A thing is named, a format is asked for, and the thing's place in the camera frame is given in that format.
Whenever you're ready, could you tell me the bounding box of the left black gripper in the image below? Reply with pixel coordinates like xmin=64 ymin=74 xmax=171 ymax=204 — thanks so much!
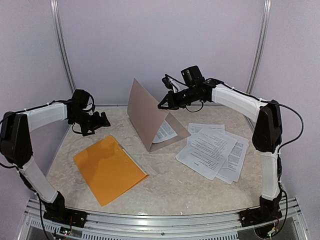
xmin=70 ymin=110 xmax=111 ymax=137

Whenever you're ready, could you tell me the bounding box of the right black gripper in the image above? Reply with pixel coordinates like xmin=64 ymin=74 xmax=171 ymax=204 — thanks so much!
xmin=158 ymin=85 xmax=201 ymax=109

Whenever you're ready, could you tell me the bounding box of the pink-brown file folder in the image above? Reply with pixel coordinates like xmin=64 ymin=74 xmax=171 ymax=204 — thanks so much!
xmin=127 ymin=79 xmax=191 ymax=152

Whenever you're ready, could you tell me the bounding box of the white sheet dense English text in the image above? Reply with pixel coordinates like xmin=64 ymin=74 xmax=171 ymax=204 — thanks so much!
xmin=152 ymin=120 xmax=178 ymax=144

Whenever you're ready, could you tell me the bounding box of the orange folder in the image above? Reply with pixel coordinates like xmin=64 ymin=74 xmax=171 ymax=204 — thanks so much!
xmin=73 ymin=135 xmax=149 ymax=207

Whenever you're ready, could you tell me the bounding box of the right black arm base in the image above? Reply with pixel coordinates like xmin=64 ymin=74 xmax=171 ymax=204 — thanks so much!
xmin=238 ymin=193 xmax=283 ymax=227

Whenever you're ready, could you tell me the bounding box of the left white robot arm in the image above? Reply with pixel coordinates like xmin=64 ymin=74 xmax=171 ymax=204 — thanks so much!
xmin=0 ymin=89 xmax=111 ymax=223

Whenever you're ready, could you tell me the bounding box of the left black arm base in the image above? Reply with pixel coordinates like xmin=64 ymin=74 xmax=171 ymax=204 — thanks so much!
xmin=41 ymin=191 xmax=88 ymax=228

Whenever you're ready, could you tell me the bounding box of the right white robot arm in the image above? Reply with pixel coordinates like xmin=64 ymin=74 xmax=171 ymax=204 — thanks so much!
xmin=157 ymin=65 xmax=283 ymax=222

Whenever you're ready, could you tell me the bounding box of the white printed sheet back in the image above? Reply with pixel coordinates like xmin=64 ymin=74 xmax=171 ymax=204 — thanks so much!
xmin=187 ymin=123 xmax=225 ymax=136

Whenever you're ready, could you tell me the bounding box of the white printed sheet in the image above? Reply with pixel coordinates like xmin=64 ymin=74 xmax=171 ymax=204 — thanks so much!
xmin=175 ymin=128 xmax=237 ymax=180
xmin=187 ymin=123 xmax=225 ymax=136

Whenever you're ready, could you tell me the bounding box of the white printed sheet middle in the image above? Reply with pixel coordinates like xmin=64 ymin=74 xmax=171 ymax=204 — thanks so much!
xmin=175 ymin=128 xmax=237 ymax=180

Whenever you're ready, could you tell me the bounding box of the white printed sheet dense text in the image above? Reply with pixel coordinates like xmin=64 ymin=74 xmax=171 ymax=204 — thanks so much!
xmin=216 ymin=131 xmax=249 ymax=184

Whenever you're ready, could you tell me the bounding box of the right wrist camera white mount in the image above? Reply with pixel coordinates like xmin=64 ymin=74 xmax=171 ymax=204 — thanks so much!
xmin=161 ymin=74 xmax=180 ymax=93

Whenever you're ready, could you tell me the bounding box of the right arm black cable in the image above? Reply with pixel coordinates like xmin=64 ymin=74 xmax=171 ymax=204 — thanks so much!
xmin=163 ymin=73 xmax=304 ymax=151

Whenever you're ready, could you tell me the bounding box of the left aluminium frame post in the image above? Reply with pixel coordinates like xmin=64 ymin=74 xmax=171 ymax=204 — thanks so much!
xmin=49 ymin=0 xmax=76 ymax=94

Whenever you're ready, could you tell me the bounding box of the aluminium frame post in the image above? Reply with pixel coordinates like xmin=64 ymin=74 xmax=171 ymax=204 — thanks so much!
xmin=49 ymin=0 xmax=76 ymax=94
xmin=246 ymin=0 xmax=272 ymax=94

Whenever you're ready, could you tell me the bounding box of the right aluminium frame post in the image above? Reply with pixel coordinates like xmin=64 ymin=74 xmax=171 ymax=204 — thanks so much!
xmin=246 ymin=0 xmax=272 ymax=94

